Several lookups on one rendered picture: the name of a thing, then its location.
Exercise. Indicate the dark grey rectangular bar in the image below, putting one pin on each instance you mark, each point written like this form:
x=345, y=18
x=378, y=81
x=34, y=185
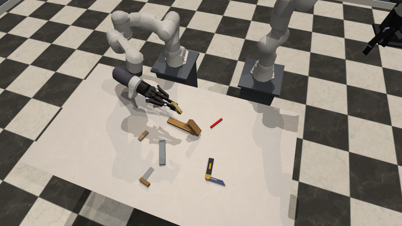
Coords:
x=162, y=152

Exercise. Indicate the brown wooden v-shaped frame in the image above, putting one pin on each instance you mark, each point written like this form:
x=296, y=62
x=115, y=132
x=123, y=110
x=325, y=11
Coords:
x=190, y=126

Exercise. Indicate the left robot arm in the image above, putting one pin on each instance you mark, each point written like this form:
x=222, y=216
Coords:
x=263, y=69

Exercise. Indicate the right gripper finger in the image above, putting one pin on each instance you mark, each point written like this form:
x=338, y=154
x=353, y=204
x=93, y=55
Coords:
x=164, y=95
x=158, y=101

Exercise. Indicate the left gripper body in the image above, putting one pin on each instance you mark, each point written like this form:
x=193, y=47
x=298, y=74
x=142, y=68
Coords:
x=394, y=21

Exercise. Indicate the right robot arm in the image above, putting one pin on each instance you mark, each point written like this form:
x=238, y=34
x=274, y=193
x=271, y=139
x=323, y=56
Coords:
x=118, y=38

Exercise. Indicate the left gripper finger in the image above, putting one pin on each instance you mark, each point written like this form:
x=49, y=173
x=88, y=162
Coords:
x=388, y=38
x=376, y=39

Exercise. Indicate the small brown wooden block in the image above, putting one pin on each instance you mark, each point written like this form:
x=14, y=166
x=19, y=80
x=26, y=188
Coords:
x=143, y=135

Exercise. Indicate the black sliding bevel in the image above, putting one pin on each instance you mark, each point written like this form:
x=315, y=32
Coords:
x=209, y=171

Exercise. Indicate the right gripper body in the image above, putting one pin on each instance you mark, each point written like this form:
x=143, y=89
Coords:
x=144, y=88

